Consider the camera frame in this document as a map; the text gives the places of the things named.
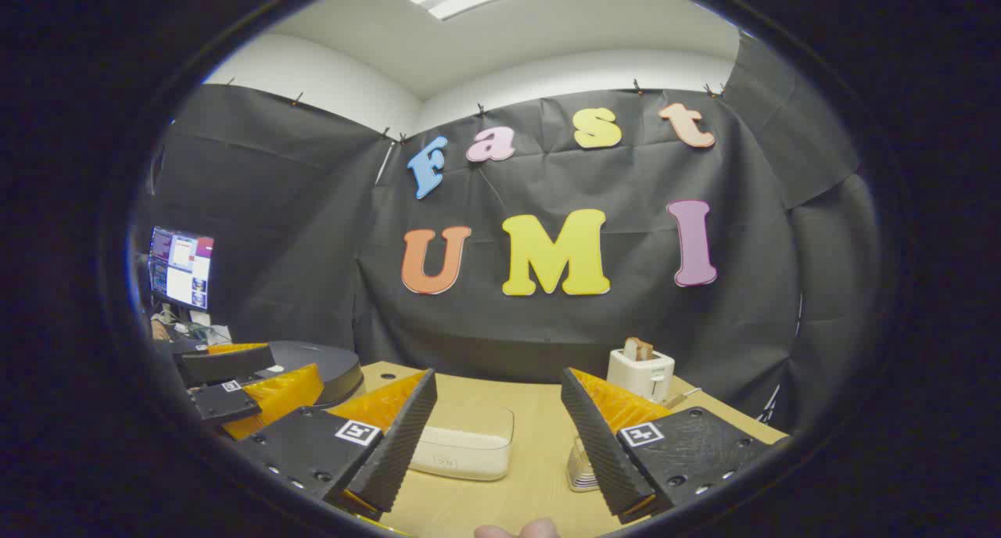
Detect white toaster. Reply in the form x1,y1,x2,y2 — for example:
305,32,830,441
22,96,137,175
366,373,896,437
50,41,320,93
607,349,675,404

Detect black backdrop cloth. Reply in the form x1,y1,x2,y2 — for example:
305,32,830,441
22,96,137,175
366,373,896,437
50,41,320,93
149,81,884,433

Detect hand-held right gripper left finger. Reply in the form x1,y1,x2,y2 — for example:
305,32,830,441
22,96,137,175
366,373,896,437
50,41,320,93
233,368,439,523

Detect clear plastic rice container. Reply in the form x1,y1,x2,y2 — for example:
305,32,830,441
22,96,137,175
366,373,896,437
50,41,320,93
409,400,515,482

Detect computer monitor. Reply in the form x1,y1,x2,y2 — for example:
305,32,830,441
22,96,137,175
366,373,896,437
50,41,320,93
149,227,214,312

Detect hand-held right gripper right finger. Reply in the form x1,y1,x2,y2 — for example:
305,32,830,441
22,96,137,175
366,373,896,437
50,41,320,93
561,366,789,525

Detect black silver rice cooker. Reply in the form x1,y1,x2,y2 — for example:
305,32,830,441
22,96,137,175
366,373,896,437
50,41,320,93
262,340,365,407

